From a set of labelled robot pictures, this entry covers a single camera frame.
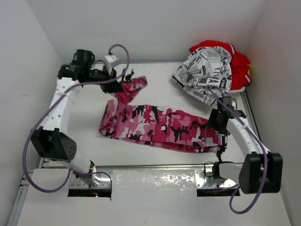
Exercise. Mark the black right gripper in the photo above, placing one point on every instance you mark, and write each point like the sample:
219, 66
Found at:
212, 124

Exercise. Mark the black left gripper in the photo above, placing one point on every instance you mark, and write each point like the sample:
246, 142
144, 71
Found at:
111, 87

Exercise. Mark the pink camouflage trousers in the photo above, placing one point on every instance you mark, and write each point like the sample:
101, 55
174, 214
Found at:
157, 126

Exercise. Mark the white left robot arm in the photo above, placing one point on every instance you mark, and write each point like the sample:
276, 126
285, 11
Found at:
49, 135

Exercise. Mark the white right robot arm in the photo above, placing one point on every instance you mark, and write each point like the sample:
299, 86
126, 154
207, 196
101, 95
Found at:
261, 170

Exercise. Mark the red trousers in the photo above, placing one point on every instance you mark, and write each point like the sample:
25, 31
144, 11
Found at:
240, 64

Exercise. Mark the newspaper print white trousers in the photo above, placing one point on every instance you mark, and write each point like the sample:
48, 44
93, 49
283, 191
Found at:
206, 71

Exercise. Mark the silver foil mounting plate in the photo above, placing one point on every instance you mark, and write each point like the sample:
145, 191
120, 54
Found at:
197, 178

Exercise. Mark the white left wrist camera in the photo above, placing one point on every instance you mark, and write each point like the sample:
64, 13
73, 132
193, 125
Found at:
111, 61

